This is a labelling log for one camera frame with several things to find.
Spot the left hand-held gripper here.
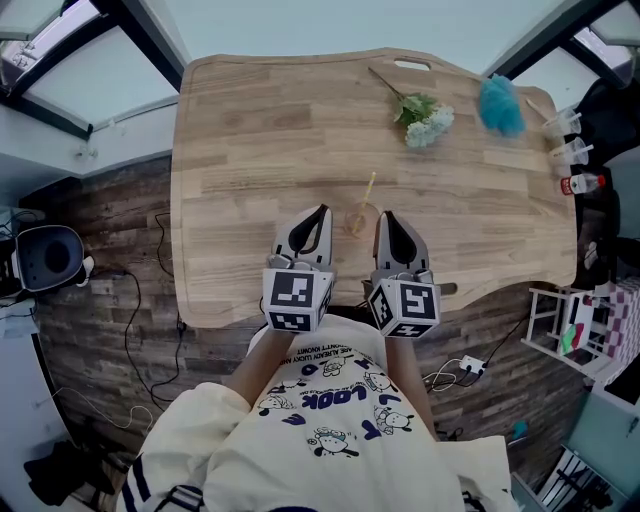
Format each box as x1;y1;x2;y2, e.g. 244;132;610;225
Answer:
262;204;336;334

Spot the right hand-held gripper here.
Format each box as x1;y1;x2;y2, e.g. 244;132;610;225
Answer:
367;210;442;339

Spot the clear plastic cup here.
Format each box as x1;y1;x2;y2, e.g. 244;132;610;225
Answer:
344;201;382;241

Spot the yellow striped straw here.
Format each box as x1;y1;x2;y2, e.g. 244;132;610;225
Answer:
352;171;377;239

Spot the person's right forearm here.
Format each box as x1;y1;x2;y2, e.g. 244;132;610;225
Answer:
382;333;440;442

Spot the person's left forearm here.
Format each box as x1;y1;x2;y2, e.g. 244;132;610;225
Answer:
225;325;297;409

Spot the clear lidded cup with straw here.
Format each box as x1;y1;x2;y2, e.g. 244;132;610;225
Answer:
541;106;585;140
548;136;595;167

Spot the artificial white flower sprig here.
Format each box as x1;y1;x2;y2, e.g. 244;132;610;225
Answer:
367;66;456;150

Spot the blue fluffy duster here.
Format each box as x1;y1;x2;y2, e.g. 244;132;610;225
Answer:
479;73;549;141

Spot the white metal rack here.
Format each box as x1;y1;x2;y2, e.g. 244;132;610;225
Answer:
520;285;617;384

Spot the cream printed shirt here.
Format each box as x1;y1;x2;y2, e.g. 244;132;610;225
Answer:
118;313;517;512

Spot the red label water bottle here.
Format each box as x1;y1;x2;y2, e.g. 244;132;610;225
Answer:
559;173;607;197

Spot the black office chair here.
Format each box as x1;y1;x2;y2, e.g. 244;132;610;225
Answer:
572;76;640;297

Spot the pink checkered cloth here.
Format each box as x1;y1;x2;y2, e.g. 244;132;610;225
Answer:
603;276;640;369

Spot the grey round fan heater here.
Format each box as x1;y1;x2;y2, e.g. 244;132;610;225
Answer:
10;224;96;293

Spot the black bag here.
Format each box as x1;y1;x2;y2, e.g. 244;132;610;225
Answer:
22;438;119;508

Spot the black power cable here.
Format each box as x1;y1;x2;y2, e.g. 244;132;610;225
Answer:
92;212;187;407

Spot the thin white cable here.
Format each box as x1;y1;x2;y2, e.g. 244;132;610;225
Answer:
49;385;154;431

